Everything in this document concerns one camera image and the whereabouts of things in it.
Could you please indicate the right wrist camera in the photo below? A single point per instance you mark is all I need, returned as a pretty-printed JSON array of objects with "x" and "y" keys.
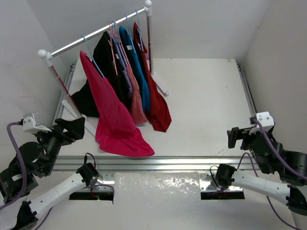
[{"x": 265, "y": 119}]

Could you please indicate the magenta t-shirt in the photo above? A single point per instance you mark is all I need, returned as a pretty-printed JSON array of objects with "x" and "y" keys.
[{"x": 116, "y": 132}]

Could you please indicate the blue hanger in purple shirt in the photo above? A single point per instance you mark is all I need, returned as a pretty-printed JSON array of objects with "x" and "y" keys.
[{"x": 117, "y": 45}]

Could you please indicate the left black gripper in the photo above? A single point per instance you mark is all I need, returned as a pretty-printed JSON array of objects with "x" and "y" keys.
[{"x": 62, "y": 132}]

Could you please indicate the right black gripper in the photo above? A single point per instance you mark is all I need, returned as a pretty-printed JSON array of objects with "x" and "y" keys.
[{"x": 235, "y": 134}]

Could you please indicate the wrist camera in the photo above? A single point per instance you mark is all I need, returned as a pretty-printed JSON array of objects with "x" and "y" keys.
[
  {"x": 32, "y": 124},
  {"x": 265, "y": 119}
]

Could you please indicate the pink wire hanger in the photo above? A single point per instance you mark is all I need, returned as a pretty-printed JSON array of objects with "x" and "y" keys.
[{"x": 111, "y": 46}]

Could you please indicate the blue hanger in red shirt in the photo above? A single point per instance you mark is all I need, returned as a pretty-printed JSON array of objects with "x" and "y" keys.
[{"x": 139, "y": 31}]

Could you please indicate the black t-shirt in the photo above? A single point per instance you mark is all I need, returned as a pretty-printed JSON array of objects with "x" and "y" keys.
[{"x": 112, "y": 71}]

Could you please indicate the purple t-shirt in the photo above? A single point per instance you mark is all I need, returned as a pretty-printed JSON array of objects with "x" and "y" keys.
[{"x": 127, "y": 80}]

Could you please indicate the salmon pink t-shirt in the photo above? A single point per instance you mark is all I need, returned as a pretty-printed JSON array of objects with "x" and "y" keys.
[{"x": 135, "y": 109}]

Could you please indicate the teal t-shirt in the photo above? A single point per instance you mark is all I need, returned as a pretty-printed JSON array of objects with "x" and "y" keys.
[{"x": 135, "y": 66}]

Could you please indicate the dark red t-shirt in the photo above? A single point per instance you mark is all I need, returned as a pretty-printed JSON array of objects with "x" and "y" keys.
[{"x": 158, "y": 115}]

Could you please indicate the blue hanger in teal shirt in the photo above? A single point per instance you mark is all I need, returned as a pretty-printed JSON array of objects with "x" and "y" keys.
[{"x": 129, "y": 32}]

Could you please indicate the silver clothes rack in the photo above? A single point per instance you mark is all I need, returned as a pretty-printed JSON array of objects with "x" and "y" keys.
[{"x": 65, "y": 101}]

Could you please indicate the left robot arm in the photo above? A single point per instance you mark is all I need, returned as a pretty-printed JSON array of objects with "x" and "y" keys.
[{"x": 37, "y": 159}]

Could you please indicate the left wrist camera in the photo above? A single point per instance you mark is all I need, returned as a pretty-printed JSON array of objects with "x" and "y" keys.
[{"x": 32, "y": 124}]

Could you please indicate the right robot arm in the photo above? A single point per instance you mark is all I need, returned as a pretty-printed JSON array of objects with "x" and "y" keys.
[{"x": 270, "y": 156}]

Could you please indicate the aluminium rail frame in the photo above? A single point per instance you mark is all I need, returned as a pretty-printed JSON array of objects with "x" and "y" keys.
[{"x": 163, "y": 192}]

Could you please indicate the light blue wire hanger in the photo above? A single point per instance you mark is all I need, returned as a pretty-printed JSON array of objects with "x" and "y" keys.
[{"x": 91, "y": 55}]

